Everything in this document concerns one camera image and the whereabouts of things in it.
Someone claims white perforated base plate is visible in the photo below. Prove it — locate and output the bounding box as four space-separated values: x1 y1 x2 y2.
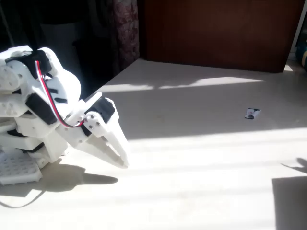
0 152 44 185

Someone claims small printed paper tag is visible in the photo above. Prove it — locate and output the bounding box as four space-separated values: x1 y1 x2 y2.
244 108 261 120

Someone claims teal object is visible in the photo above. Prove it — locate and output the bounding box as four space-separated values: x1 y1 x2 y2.
295 39 307 64

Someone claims floral patterned curtain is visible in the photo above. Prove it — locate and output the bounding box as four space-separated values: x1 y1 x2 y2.
112 0 140 71

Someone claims white door frame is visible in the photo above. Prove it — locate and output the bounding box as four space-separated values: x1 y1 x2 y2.
288 0 307 60

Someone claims dark brown wooden cabinet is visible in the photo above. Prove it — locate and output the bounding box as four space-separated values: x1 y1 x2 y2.
139 0 306 74

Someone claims red white gripper servo cable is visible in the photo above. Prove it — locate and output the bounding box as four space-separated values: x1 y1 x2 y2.
35 60 86 129

